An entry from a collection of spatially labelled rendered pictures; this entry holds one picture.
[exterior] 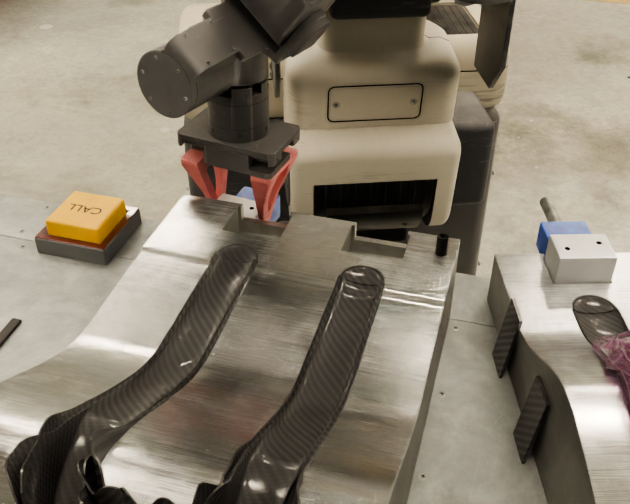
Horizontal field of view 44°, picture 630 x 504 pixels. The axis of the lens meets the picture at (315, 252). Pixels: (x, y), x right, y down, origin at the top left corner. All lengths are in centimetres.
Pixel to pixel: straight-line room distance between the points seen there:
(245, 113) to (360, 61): 32
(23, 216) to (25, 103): 221
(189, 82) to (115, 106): 237
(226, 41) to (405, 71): 40
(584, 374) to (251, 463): 25
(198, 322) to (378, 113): 50
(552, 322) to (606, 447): 16
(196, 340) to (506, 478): 25
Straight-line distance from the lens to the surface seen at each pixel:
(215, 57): 64
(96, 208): 85
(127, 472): 46
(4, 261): 87
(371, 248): 71
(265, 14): 66
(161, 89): 66
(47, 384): 55
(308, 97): 101
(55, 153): 275
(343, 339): 60
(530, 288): 71
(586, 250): 72
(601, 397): 57
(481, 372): 70
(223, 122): 73
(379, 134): 103
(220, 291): 65
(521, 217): 237
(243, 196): 83
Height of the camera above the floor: 129
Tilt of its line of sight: 37 degrees down
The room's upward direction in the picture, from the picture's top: straight up
